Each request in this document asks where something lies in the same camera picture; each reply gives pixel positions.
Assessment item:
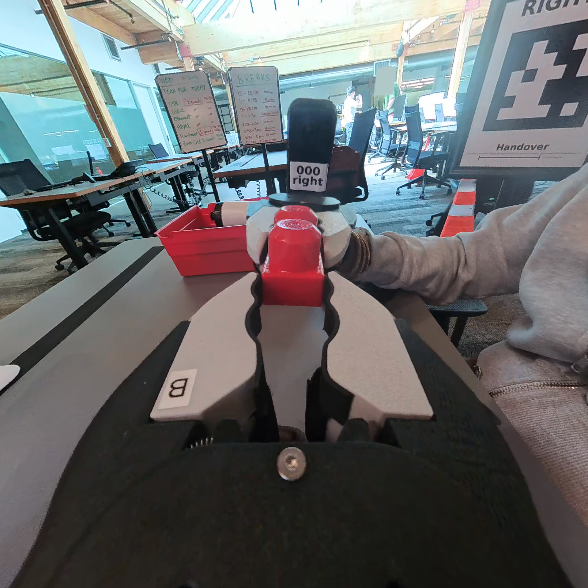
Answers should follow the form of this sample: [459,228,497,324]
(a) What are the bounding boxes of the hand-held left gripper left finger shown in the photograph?
[151,273,263,423]

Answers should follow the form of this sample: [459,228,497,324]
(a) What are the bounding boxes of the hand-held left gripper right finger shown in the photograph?
[321,273,435,440]

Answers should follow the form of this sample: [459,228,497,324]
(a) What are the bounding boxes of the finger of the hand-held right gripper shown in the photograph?
[316,206,356,269]
[246,202,277,273]

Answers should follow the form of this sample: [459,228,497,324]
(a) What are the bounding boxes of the red plug adapter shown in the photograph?
[260,205,326,307]

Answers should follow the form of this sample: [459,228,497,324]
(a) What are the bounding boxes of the red plastic bin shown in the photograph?
[155,198,270,277]

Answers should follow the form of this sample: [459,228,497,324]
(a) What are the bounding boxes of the person's right forearm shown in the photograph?
[367,184,552,307]

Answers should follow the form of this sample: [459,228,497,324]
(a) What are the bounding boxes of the white bottle black cap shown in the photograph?
[209,201,252,227]

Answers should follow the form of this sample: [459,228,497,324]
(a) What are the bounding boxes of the brown chair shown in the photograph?
[331,146,369,201]

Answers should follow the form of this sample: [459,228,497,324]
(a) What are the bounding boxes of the handwritten whiteboard on stand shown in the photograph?
[155,70,229,204]
[227,66,285,194]

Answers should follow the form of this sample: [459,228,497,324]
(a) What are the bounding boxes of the black perforated armrest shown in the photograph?
[358,282,488,348]

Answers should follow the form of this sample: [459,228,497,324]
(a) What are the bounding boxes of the black office chair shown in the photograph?
[0,158,132,273]
[396,106,454,199]

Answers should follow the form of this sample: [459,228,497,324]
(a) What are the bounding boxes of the orange traffic cone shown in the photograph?
[439,178,477,239]

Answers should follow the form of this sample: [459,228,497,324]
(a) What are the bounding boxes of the person's grey hooded jacket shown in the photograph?
[473,165,588,525]

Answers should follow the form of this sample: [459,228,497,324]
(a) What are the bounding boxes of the framed marker sign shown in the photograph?
[448,0,588,183]

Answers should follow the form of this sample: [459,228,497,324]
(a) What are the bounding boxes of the gold bracelets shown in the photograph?
[351,227,374,273]

